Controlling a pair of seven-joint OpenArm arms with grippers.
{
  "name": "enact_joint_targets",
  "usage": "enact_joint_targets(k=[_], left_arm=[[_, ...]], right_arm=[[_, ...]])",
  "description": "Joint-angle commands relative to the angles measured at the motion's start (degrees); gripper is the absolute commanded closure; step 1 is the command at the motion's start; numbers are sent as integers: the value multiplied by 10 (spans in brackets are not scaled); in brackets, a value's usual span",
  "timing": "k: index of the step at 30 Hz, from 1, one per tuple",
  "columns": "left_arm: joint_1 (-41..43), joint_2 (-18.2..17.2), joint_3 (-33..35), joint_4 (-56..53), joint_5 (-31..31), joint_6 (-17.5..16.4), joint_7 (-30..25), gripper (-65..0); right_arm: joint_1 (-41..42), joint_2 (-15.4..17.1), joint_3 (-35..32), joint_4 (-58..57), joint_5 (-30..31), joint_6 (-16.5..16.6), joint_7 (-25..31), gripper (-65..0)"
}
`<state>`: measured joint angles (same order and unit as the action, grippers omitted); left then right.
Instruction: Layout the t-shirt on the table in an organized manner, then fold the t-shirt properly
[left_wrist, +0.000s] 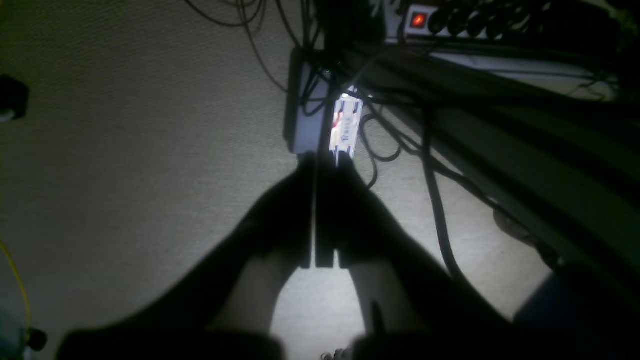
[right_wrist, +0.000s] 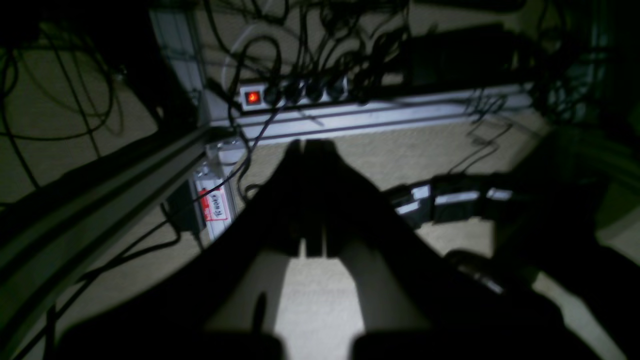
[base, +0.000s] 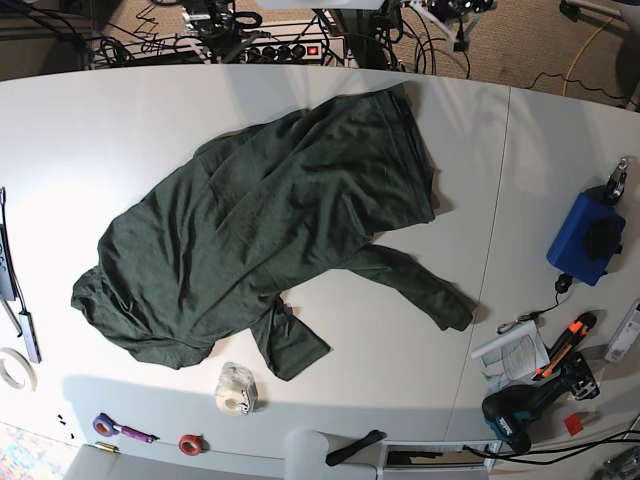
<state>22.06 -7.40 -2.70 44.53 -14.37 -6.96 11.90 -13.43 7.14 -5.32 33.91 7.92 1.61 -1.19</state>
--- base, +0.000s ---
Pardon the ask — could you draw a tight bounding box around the silver carabiner clip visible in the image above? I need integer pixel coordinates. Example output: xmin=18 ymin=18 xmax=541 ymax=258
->
xmin=496 ymin=311 xmax=540 ymax=335

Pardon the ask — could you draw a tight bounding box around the brass small cylinder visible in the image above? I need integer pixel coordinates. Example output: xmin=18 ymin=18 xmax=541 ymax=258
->
xmin=94 ymin=442 xmax=119 ymax=453

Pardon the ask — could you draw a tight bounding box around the red square sticker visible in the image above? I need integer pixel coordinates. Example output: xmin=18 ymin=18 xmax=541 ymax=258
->
xmin=563 ymin=412 xmax=584 ymax=437

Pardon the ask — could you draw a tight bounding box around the blue plastic box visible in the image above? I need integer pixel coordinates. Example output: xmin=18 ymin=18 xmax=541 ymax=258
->
xmin=546 ymin=185 xmax=626 ymax=286

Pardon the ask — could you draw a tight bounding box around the white tape roll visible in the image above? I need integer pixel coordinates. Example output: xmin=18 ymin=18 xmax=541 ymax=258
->
xmin=0 ymin=348 xmax=37 ymax=392

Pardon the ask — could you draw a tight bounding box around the white paper manual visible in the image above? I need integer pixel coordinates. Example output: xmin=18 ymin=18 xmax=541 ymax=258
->
xmin=471 ymin=320 xmax=549 ymax=392

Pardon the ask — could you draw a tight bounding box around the black cordless drill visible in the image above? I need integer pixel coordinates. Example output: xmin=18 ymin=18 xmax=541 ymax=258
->
xmin=481 ymin=352 xmax=600 ymax=455

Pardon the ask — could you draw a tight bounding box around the orange black utility knife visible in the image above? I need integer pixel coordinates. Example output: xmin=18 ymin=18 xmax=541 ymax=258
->
xmin=531 ymin=312 xmax=597 ymax=382

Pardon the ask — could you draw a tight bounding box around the yellow cable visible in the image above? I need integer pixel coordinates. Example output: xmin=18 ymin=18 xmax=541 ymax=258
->
xmin=561 ymin=17 xmax=614 ymax=96

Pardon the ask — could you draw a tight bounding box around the purple tape roll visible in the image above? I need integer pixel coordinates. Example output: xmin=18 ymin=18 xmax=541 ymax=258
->
xmin=92 ymin=413 xmax=119 ymax=438

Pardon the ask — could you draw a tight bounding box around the metal clamp tool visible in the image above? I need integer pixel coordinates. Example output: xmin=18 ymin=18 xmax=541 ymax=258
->
xmin=603 ymin=157 xmax=629 ymax=206

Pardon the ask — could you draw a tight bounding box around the black strap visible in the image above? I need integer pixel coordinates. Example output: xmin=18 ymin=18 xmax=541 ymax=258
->
xmin=325 ymin=429 xmax=385 ymax=467

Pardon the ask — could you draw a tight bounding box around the red tape roll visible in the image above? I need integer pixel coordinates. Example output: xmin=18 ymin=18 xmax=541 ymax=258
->
xmin=178 ymin=434 xmax=204 ymax=456

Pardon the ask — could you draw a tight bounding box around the dark green t-shirt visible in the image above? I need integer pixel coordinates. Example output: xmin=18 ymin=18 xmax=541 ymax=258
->
xmin=71 ymin=86 xmax=473 ymax=381

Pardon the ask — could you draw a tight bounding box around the black power strip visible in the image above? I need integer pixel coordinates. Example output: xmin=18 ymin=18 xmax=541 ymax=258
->
xmin=220 ymin=43 xmax=326 ymax=65

